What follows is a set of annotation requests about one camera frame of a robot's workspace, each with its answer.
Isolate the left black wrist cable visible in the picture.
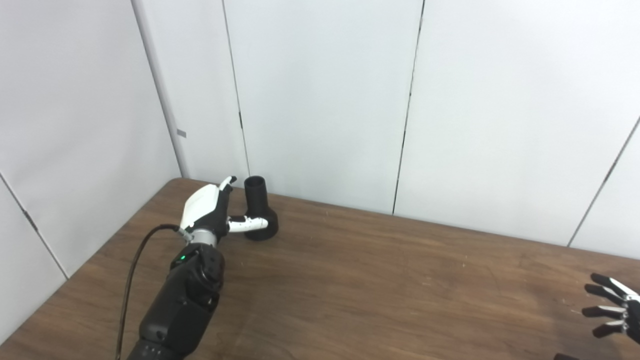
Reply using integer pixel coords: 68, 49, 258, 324
115, 224, 188, 360

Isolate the black funnel-shaped nozzle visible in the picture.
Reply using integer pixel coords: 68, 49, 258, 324
243, 175, 279, 242

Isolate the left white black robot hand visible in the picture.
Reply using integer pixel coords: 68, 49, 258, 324
179, 175, 269, 246

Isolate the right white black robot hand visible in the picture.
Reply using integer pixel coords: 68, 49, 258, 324
554, 273, 640, 360

